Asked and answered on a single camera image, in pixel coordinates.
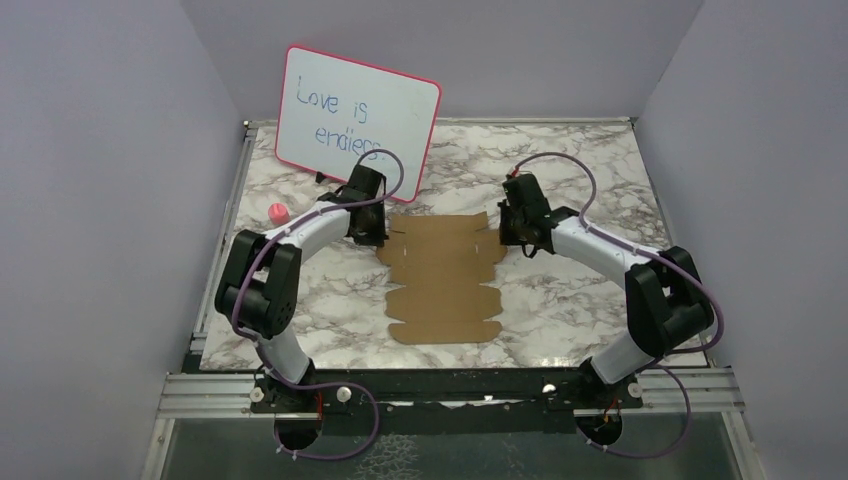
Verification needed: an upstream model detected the brown cardboard box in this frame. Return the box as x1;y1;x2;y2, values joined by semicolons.
376;211;507;345

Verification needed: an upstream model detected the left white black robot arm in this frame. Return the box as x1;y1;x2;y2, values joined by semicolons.
214;165;388;411

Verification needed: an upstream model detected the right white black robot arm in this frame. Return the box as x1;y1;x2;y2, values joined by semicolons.
498;173;715;407

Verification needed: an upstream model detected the pink capped small bottle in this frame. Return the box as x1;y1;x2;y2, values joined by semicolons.
267;203;290;226

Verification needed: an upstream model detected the pink framed whiteboard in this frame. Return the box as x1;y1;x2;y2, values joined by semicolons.
274;45;442;203

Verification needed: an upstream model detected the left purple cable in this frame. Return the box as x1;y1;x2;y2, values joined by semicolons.
228;148;406;463

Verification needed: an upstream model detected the aluminium front frame rail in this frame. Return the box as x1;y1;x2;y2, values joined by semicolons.
156;368;746;421

